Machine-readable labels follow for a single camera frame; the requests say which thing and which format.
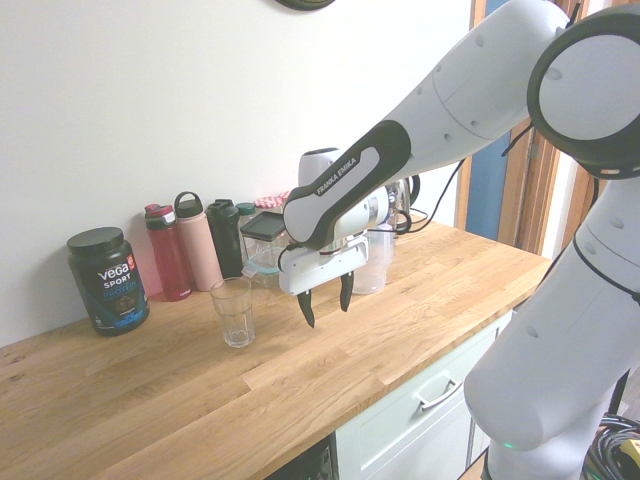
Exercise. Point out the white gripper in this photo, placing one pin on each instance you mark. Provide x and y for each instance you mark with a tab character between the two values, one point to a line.
320	270

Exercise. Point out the clear pitcher blue lid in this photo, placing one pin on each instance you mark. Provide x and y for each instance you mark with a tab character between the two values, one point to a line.
375	265

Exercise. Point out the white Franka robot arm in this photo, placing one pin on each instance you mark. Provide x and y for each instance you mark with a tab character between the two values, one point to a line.
500	75

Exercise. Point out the pink metal water bottle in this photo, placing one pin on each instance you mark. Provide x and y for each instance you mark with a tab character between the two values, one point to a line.
197	245

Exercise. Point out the red water bottle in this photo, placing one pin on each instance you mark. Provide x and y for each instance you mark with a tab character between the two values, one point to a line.
167	255

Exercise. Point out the clear drinking glass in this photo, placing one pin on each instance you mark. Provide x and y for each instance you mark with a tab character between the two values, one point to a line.
234	312

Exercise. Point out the black lid square container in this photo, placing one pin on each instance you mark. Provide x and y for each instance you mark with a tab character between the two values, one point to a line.
262	227

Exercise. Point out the red checkered lid jar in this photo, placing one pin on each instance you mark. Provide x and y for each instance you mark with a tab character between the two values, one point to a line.
269	201

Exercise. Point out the black shaker bottle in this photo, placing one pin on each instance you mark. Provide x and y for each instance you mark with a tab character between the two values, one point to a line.
225	235

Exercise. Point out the green lid jar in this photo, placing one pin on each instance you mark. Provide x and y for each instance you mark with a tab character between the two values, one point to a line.
245	210

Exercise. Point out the steel electric kettle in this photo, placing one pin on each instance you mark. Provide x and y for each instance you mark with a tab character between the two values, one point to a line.
407	192

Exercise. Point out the pale green drawer front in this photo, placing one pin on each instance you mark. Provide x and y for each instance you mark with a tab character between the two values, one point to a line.
400	435

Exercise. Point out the dark appliance under counter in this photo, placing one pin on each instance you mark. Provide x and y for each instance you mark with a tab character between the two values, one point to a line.
310	462

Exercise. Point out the blue door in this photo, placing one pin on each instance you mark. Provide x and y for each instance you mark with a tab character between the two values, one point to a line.
489	195

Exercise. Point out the black Vega protein tub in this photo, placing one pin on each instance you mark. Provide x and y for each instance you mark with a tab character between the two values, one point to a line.
107	285

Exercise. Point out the black stand pole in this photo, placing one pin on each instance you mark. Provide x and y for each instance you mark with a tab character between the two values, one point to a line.
617	392

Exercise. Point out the yellow power box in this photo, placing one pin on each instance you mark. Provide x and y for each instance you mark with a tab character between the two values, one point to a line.
632	457

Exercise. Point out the wooden door frame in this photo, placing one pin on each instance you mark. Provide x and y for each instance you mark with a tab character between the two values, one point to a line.
520	200

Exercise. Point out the black round wall clock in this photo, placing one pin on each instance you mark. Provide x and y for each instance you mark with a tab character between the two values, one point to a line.
305	4

